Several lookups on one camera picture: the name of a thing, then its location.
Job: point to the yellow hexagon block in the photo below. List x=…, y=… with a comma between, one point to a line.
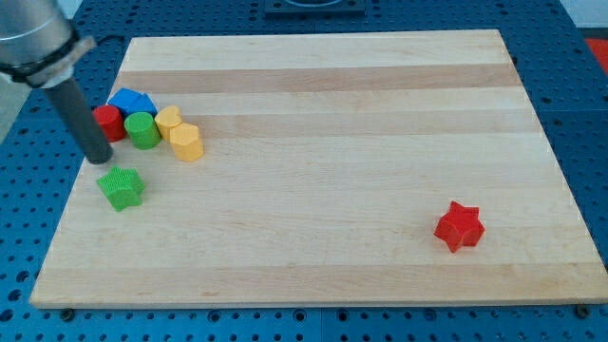
x=186, y=142

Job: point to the blue triangular block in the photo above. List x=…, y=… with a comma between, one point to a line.
x=142, y=104

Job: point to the wooden board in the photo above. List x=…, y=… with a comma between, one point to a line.
x=328, y=162

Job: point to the green cylinder block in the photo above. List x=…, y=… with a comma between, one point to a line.
x=142, y=130

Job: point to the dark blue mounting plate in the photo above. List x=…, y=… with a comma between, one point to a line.
x=284, y=8

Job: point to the red cylinder block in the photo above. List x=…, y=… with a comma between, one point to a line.
x=111, y=121

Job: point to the yellow heart block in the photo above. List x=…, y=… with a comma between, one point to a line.
x=167, y=119

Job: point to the blue cube block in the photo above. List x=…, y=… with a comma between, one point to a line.
x=123, y=99

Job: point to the green star block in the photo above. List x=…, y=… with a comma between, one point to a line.
x=122, y=187

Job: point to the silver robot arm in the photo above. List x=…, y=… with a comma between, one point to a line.
x=40, y=48

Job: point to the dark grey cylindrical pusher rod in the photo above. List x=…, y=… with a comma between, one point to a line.
x=70, y=102

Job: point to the red star block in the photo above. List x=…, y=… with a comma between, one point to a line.
x=460, y=227

